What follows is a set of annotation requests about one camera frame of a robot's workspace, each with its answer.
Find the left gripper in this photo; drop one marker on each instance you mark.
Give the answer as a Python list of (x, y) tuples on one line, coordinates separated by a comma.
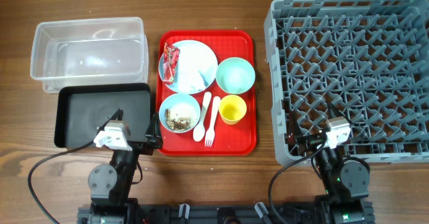
[(153, 135)]

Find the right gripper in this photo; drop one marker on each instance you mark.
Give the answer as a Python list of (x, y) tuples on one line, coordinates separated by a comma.
[(297, 135)]

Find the food scraps rice and peanuts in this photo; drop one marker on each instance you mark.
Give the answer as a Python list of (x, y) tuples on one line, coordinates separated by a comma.
[(181, 117)]

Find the light blue small bowl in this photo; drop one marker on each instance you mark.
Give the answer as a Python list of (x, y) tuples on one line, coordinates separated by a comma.
[(174, 100)]

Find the red snack wrapper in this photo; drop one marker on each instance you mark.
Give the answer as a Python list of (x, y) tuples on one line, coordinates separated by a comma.
[(170, 57)]

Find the light blue plate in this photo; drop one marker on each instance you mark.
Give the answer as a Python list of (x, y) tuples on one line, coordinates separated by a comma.
[(208, 72)]

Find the white napkin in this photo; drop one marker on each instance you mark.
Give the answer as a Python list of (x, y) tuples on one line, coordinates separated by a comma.
[(189, 78)]

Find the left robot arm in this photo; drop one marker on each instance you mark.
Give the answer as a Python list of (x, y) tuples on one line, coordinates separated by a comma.
[(110, 183)]

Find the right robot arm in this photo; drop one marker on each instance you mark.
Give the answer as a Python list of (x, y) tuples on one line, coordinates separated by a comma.
[(345, 179)]

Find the black waste tray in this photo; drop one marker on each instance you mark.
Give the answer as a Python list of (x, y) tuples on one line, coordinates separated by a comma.
[(81, 110)]

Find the clear plastic waste bin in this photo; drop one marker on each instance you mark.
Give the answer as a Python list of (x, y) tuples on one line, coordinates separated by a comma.
[(99, 51)]

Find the grey dishwasher rack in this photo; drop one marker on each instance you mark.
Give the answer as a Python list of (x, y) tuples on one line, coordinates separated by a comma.
[(369, 58)]

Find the white plastic spoon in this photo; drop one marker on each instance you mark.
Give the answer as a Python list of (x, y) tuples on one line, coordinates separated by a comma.
[(199, 129)]

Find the red serving tray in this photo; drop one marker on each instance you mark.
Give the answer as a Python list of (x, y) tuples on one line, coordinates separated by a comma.
[(230, 140)]

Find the white plastic fork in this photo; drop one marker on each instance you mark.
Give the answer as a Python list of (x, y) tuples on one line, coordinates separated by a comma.
[(210, 133)]

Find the yellow cup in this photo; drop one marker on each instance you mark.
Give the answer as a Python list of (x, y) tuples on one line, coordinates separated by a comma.
[(232, 109)]

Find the mint green bowl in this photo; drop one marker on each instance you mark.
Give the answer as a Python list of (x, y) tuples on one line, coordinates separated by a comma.
[(235, 75)]

